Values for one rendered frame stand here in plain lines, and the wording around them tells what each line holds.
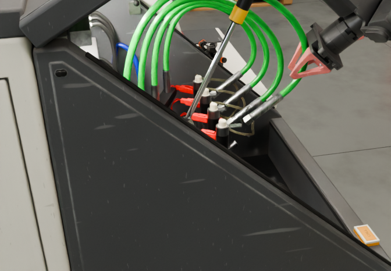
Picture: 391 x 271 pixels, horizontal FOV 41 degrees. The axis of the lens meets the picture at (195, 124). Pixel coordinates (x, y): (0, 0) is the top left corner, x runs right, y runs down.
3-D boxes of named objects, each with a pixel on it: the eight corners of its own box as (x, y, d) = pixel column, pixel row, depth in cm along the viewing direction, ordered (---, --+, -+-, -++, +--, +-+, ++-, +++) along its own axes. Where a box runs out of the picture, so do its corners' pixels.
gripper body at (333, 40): (315, 54, 101) (347, 29, 98) (307, 26, 109) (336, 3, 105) (336, 72, 104) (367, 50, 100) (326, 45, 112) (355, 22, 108)
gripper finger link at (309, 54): (281, 74, 106) (319, 45, 102) (277, 54, 111) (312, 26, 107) (303, 92, 109) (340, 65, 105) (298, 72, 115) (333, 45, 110)
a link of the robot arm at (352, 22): (389, 22, 99) (381, 7, 103) (368, 0, 96) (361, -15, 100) (359, 45, 102) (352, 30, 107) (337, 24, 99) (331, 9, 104)
